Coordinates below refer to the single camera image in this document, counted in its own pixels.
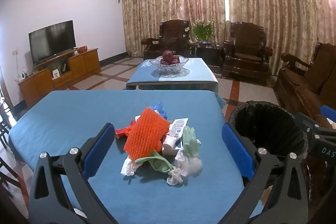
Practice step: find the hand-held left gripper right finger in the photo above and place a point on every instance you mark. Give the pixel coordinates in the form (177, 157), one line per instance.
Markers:
(236, 150)

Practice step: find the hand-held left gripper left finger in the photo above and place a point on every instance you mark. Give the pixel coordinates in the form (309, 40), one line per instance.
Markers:
(99, 148)

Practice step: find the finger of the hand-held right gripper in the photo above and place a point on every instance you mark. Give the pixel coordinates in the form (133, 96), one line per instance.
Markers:
(304, 121)
(328, 111)

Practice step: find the white tissue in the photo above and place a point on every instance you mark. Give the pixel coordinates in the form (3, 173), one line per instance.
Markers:
(130, 167)

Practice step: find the black-lined trash bin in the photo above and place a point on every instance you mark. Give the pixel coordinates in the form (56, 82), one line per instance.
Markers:
(267, 119)

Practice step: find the orange foam fruit net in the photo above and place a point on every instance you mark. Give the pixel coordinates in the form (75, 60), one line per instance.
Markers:
(147, 132)

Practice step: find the blue and white cardboard box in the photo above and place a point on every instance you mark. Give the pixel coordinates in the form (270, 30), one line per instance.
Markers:
(178, 127)

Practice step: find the white plastic bag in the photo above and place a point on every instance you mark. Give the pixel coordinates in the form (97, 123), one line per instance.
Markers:
(176, 176)

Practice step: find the red wrapper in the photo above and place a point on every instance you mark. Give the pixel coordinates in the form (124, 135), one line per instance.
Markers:
(120, 132)

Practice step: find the dark wooden sofa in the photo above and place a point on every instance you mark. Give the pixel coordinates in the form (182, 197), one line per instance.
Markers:
(302, 82)

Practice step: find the light green rubber glove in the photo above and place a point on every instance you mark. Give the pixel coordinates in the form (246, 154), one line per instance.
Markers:
(157, 162)
(190, 140)

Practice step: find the large blue tablecloth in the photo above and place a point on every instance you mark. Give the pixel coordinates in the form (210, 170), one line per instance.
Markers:
(65, 113)

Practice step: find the white plastic tube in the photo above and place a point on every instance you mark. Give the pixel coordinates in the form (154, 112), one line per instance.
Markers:
(170, 145)

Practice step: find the blue disposable glove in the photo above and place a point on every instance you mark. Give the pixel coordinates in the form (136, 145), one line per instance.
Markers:
(160, 108)

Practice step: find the white device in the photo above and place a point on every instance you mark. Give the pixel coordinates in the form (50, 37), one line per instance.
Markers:
(55, 74)

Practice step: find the wooden television cabinet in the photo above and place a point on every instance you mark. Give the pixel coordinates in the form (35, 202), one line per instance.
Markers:
(84, 61)

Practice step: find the blue-covered coffee table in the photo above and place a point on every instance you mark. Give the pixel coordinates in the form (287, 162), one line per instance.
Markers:
(199, 69)

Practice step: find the dark wooden chair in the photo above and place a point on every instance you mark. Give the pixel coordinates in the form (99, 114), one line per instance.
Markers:
(6, 113)
(10, 179)

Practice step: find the dark wooden armchair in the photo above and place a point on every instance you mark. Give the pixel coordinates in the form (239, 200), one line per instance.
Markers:
(246, 40)
(173, 35)

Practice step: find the red ornament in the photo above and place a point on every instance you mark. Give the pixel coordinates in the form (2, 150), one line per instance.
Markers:
(82, 49)

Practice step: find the dark wooden side table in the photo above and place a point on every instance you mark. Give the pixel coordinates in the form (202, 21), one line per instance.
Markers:
(207, 53)

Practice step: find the glass fruit bowl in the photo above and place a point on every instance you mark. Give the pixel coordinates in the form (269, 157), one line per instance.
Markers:
(157, 64)

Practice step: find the white power strip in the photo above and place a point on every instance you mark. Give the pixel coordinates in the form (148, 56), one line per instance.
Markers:
(23, 78)

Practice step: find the red apple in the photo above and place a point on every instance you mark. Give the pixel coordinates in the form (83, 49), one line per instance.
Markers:
(175, 60)
(164, 61)
(167, 54)

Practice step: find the black flat television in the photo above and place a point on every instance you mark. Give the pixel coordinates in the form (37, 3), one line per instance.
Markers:
(52, 40)

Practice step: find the potted green plant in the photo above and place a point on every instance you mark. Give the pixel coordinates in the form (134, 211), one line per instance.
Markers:
(202, 29)

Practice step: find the patterned beige curtain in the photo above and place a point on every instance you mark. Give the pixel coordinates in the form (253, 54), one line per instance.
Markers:
(147, 16)

